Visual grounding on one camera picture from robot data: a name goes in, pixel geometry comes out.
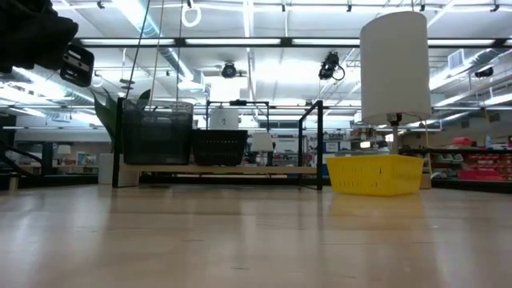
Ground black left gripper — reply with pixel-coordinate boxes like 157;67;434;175
0;0;80;74

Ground translucent grey plastic basket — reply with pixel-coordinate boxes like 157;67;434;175
121;99;194;166

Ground black slatted plastic basket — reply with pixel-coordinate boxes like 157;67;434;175
190;128;250;167

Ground green leafy plant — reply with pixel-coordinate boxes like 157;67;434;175
92;88;152;154

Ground white planter pot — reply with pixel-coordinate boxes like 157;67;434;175
98;152;140;188

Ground round black ceiling fixture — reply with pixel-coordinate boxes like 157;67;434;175
220;61;238;79

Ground white bucket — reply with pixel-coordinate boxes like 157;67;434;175
208;108;240;130

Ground white shade table lamp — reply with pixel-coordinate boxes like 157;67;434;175
359;10;433;190

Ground yellow perforated plastic basket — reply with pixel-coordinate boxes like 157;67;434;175
326;154;426;198

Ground red bins on shelving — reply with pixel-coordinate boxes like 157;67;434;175
457;136;512;182

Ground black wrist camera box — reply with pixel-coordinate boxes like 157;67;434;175
59;43;96;89

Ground hanging thin cable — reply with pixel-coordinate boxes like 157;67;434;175
124;0;152;101
148;0;166;108

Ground white hanging ring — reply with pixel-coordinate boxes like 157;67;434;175
180;0;202;29

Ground black frame wooden shelf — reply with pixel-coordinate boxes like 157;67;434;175
111;97;325;191

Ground black rig frame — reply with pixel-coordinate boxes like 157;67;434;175
74;36;512;50

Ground black overhead camera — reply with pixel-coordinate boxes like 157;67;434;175
318;50;346;82

